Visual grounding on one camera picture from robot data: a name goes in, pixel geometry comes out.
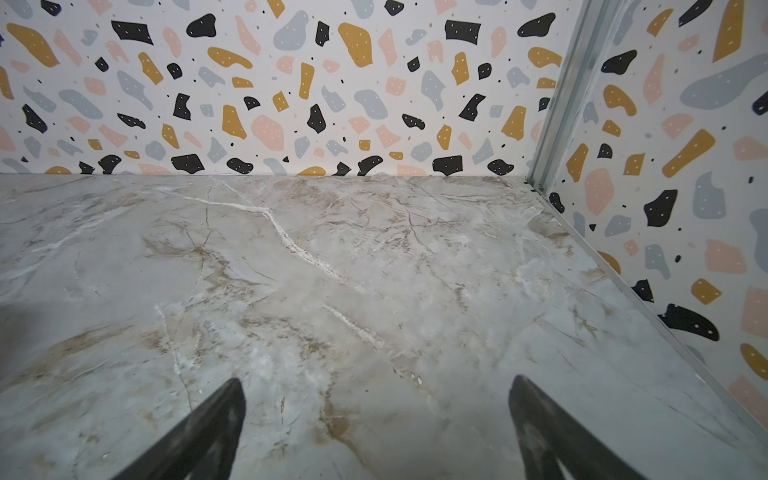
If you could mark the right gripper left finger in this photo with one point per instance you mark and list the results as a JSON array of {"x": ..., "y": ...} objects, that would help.
[{"x": 201, "y": 446}]

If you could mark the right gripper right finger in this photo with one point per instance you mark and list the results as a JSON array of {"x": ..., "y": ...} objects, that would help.
[{"x": 552, "y": 442}]

